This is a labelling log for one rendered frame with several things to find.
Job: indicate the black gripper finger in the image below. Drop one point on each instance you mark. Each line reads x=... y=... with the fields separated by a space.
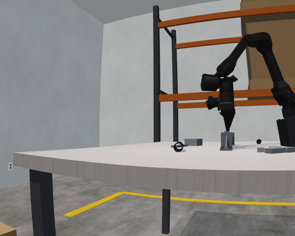
x=228 y=117

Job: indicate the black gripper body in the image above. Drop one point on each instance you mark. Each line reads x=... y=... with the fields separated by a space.
x=227 y=104

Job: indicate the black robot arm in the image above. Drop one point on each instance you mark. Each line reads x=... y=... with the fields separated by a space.
x=262 y=42

